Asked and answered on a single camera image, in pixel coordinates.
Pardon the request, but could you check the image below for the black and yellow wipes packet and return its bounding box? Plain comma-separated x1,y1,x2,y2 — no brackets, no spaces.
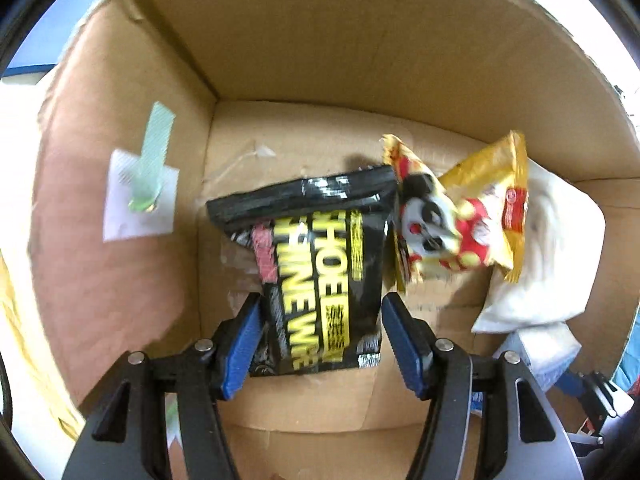
206,164,401,378

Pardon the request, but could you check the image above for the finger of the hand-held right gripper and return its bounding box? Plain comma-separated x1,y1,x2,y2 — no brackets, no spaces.
559,367,635,436

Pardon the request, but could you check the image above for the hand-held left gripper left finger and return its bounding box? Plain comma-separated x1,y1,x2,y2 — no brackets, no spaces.
61,292,264,480

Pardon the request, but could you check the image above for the white paper label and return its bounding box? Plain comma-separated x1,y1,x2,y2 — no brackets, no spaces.
102,149,180,244

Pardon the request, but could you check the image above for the blue and white packet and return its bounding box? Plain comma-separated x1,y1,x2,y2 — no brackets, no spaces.
492,322,583,393

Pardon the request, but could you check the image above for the green tape strip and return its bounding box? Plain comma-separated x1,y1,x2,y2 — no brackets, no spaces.
127,101,177,212

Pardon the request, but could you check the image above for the white soft packet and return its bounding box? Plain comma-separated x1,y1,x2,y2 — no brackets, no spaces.
471,159,607,335

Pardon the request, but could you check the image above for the cardboard box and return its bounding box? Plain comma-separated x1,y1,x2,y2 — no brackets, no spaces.
31,0,640,480

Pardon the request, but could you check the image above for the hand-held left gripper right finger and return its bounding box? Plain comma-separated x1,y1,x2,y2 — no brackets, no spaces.
381,292,586,480

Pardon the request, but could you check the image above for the yellow panda snack packet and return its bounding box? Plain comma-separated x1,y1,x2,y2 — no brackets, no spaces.
381,130,531,295

